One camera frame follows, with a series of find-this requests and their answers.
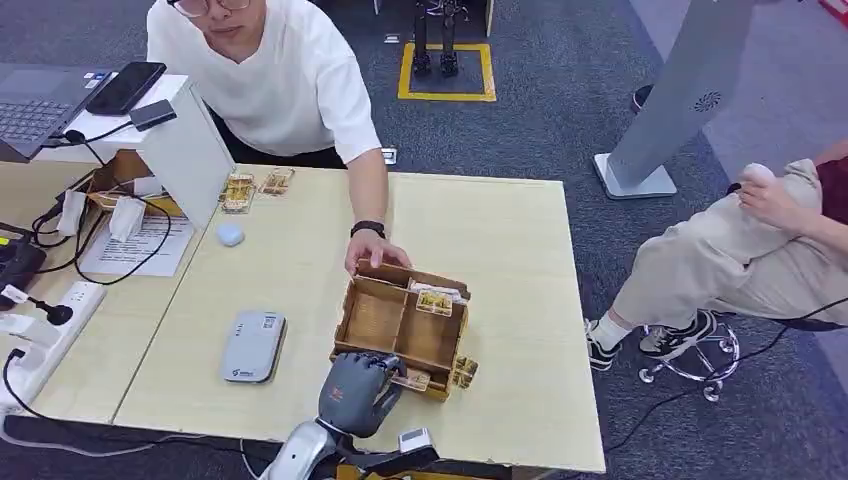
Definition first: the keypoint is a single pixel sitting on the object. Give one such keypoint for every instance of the person's left hand with watch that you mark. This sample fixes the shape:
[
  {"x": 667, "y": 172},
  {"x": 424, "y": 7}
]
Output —
[{"x": 371, "y": 252}]

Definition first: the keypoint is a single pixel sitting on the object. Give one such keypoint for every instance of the cup person's hand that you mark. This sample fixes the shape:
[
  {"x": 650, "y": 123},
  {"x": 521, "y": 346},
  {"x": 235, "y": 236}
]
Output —
[{"x": 768, "y": 202}]

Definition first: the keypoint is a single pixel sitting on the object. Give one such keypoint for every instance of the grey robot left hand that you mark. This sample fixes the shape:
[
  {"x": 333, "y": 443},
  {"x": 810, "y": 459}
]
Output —
[{"x": 354, "y": 394}]

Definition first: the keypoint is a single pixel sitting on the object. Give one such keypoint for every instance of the wooden compartment card box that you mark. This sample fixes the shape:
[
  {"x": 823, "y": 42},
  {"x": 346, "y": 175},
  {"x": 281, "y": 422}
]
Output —
[{"x": 397, "y": 324}]

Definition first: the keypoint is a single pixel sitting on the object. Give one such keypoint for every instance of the small gold printed card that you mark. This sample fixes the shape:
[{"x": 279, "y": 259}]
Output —
[{"x": 277, "y": 181}]

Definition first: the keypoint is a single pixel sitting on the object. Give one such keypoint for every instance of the large gold printed card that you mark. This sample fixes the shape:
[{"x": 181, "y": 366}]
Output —
[{"x": 238, "y": 193}]

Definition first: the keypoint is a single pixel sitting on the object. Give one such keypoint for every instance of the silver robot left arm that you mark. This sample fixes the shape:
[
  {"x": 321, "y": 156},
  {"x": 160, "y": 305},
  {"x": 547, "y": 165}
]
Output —
[{"x": 298, "y": 454}]

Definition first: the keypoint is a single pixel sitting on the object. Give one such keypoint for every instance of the black wristwatch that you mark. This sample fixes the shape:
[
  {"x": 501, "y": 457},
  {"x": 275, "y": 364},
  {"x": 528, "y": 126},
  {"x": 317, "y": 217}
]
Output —
[{"x": 368, "y": 228}]

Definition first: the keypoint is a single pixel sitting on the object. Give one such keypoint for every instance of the white cup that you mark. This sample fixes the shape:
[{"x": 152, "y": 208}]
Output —
[{"x": 757, "y": 173}]

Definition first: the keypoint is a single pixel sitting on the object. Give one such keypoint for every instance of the white card stack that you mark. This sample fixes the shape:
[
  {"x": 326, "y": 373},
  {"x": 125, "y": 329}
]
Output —
[{"x": 440, "y": 290}]

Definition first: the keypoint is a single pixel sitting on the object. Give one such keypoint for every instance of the person with cup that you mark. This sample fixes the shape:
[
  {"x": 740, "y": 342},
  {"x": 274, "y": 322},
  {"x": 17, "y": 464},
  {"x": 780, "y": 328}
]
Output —
[{"x": 715, "y": 265}]

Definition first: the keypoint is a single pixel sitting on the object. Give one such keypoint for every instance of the yellow box under table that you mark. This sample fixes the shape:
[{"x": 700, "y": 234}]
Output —
[{"x": 397, "y": 474}]

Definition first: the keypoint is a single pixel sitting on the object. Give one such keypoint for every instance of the silver floor outlet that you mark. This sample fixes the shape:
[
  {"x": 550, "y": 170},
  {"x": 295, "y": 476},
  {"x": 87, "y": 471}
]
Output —
[{"x": 389, "y": 156}]

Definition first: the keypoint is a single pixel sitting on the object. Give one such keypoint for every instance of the grey flat card reader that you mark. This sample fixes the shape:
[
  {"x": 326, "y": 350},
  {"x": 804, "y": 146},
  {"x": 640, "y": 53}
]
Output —
[{"x": 253, "y": 348}]

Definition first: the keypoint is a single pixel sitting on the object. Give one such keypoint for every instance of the grey pillar stand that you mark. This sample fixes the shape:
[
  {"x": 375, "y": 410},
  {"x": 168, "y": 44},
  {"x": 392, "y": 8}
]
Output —
[{"x": 676, "y": 99}]

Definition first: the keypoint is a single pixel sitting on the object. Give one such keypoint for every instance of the white round earbud case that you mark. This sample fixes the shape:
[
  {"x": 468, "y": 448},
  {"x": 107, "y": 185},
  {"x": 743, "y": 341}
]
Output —
[{"x": 230, "y": 235}]

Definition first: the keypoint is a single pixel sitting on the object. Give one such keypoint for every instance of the chrome wheeled stool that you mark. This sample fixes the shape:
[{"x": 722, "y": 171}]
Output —
[{"x": 699, "y": 364}]

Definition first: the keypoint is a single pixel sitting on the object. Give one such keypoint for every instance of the person with wristwatch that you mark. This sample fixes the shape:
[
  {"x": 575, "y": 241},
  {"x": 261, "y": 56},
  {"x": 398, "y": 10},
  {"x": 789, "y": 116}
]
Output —
[{"x": 285, "y": 86}]

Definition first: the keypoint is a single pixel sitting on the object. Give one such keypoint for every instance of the white box stand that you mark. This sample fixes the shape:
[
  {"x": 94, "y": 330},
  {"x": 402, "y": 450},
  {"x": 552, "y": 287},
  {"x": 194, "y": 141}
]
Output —
[{"x": 189, "y": 152}]

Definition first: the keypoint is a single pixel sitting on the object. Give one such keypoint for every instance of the small silver floor plate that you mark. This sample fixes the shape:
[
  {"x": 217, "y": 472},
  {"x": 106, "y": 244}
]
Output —
[{"x": 391, "y": 38}]

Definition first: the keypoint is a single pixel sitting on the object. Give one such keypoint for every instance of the black robot legs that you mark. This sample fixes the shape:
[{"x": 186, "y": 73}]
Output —
[{"x": 436, "y": 40}]

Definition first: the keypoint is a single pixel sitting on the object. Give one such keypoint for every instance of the printed paper sheet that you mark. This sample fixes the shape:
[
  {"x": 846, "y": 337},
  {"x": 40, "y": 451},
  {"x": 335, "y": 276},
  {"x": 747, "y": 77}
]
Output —
[{"x": 136, "y": 255}]

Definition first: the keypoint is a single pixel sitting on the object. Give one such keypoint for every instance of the white paper tag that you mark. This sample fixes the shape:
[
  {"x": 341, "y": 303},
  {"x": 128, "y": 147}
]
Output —
[
  {"x": 71, "y": 213},
  {"x": 126, "y": 218}
]

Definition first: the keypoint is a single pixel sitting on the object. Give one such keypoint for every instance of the small black hub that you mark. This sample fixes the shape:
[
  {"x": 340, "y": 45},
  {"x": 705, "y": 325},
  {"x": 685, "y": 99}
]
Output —
[{"x": 153, "y": 114}]

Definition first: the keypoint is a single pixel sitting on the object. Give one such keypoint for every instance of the black smartphone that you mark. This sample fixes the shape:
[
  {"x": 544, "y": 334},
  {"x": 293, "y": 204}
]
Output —
[{"x": 126, "y": 87}]

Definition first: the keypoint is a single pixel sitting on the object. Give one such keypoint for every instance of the black plug adapter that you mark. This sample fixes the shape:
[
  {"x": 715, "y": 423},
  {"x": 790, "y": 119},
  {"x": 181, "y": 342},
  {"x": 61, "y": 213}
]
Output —
[{"x": 56, "y": 314}]

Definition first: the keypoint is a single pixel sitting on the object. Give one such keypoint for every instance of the white power strip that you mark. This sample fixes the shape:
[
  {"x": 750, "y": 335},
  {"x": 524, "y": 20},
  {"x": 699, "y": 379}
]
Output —
[{"x": 46, "y": 351}]

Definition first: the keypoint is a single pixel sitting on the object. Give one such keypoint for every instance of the black desk device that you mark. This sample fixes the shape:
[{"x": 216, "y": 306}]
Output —
[{"x": 16, "y": 265}]

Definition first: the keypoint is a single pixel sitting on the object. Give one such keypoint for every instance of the grey laptop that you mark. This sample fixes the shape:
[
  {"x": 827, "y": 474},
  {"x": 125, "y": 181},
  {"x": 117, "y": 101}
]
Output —
[{"x": 33, "y": 106}]

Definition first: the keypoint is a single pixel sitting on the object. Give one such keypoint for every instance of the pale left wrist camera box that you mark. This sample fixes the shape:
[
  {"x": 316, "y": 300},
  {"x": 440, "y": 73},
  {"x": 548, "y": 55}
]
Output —
[{"x": 416, "y": 445}]

